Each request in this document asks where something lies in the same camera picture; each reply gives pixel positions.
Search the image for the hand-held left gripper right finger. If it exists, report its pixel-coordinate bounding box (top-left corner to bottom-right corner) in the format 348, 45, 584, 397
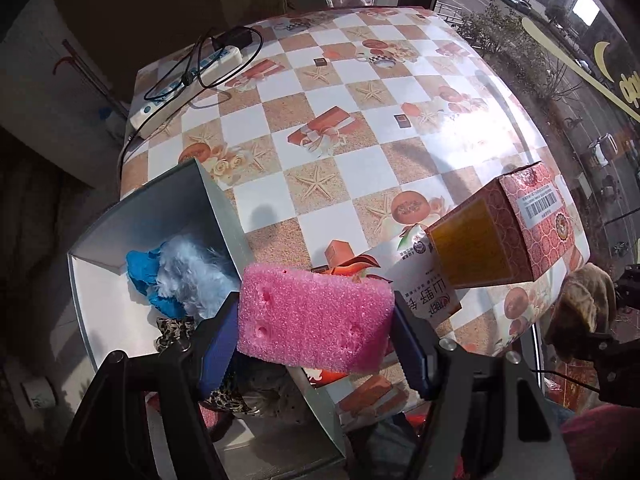
390, 290, 576, 480

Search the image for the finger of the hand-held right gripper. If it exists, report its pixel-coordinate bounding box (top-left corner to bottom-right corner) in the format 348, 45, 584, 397
572, 331, 640, 407
614, 266, 640, 306

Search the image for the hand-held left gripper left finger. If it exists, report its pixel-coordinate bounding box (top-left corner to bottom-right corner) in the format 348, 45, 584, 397
57, 290, 241, 480

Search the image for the leopard print cloth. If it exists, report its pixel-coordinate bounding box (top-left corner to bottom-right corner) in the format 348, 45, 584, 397
155, 316, 258, 415

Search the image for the beige knit hat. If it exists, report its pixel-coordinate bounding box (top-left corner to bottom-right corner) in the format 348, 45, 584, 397
545, 262, 618, 361

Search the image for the cream polka dot sock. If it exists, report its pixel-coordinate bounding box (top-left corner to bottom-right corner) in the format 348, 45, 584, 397
235, 360, 311, 421

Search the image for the pale blue fluffy duster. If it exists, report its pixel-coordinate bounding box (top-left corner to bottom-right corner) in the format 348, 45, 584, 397
152, 240, 241, 321

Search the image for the pink sponge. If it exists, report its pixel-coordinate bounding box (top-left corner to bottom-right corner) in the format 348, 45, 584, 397
236, 261, 396, 375

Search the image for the white cardboard box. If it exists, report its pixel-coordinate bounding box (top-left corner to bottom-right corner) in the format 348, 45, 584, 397
67, 157, 348, 480

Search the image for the floral printed tissue pack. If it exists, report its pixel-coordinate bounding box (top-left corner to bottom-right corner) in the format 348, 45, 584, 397
300, 225, 463, 388

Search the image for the person's maroon clothing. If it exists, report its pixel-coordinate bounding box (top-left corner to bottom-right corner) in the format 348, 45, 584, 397
560, 402, 640, 480

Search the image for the red and yellow carton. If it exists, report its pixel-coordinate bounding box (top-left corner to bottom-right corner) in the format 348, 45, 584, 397
425, 162, 573, 289

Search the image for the white parked car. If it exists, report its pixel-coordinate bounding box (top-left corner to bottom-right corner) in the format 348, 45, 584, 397
589, 132, 620, 167

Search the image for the checkered printed tablecloth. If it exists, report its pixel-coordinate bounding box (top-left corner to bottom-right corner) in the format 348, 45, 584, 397
120, 6, 591, 426

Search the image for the yellow moon window decal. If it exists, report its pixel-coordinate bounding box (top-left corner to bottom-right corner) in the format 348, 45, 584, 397
594, 41, 622, 82

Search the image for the yellow curved stripe decal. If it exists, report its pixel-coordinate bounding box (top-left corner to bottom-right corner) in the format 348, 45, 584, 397
521, 16, 640, 123

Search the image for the bare tree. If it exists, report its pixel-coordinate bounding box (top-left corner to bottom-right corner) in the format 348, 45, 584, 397
457, 0, 566, 106

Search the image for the white power strip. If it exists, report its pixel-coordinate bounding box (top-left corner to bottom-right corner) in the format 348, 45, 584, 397
129, 45, 243, 138

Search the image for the white cabinet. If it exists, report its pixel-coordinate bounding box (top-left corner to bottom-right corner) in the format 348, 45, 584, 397
0, 0, 136, 188

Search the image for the black power adapter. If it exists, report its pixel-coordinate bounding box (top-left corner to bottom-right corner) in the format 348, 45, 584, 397
212, 27, 253, 51

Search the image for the black cable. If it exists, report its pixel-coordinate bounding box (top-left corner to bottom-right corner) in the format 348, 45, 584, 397
117, 25, 264, 161

